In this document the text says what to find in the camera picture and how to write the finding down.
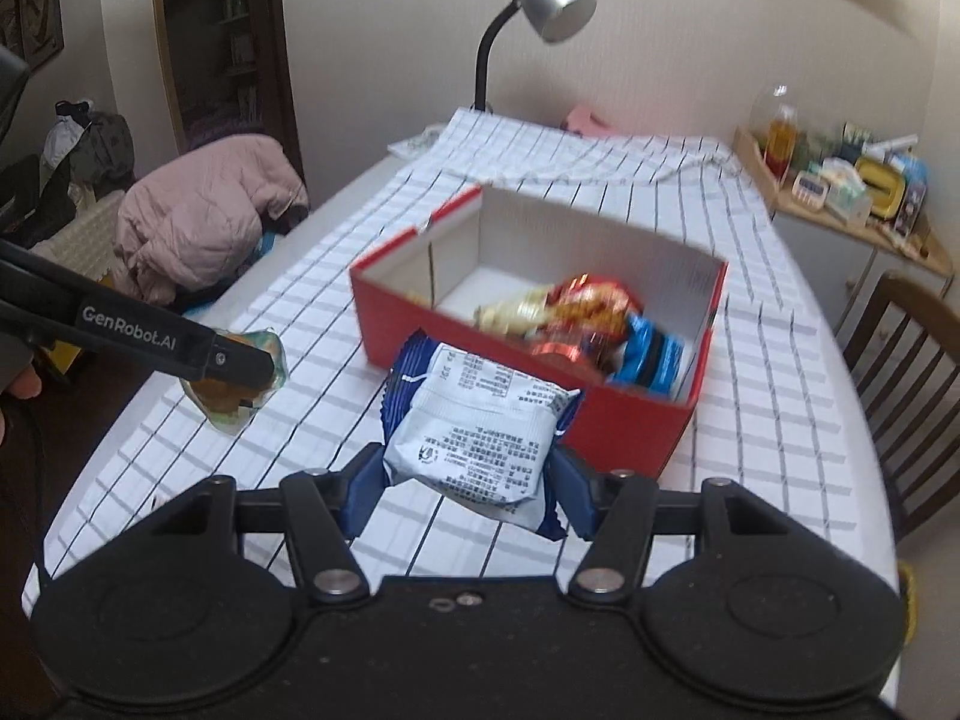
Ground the framed wall picture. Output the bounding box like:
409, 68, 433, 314
0, 0, 65, 76

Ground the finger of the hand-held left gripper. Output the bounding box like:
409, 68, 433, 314
0, 238, 277, 400

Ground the pink puffer jacket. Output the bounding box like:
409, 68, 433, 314
114, 133, 310, 305

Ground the orange liquid bottle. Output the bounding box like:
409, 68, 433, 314
766, 106, 800, 181

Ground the yellow container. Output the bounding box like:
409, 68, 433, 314
855, 157, 907, 222

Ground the dark purple pack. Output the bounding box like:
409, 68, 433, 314
896, 180, 927, 233

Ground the white plastic box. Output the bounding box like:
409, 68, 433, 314
821, 157, 871, 222

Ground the silver desk lamp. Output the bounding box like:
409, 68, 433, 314
472, 0, 599, 113

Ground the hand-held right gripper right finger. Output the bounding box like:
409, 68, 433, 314
551, 446, 818, 605

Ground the wooden side cabinet with clutter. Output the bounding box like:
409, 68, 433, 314
733, 127, 953, 275

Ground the clear plastic wrapper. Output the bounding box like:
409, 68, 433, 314
386, 127, 443, 158

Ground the red snack packet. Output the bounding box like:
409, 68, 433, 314
529, 274, 646, 376

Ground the white checked tablecloth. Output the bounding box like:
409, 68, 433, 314
22, 109, 860, 616

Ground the pale yellow snack packet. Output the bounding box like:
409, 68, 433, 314
472, 289, 560, 338

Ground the white plastic basket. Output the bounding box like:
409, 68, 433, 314
30, 191, 127, 282

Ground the white and blue snack packet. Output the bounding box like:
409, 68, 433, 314
381, 330, 584, 541

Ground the person's left hand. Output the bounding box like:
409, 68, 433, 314
0, 360, 44, 451

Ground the red cardboard box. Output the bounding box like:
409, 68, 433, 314
349, 181, 730, 479

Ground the dark wooden bookshelf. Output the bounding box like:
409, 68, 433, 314
150, 0, 305, 181

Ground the orange jelly cup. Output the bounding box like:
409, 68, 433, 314
180, 326, 290, 436

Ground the brown wooden chair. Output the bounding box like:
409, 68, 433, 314
836, 271, 960, 541

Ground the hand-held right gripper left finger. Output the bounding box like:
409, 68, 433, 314
154, 442, 391, 605

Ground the white side cabinet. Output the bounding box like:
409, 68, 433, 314
772, 210, 953, 346

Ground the pink box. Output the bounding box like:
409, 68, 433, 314
562, 105, 610, 137

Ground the blue snack packet black stripe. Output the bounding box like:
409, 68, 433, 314
607, 315, 687, 398

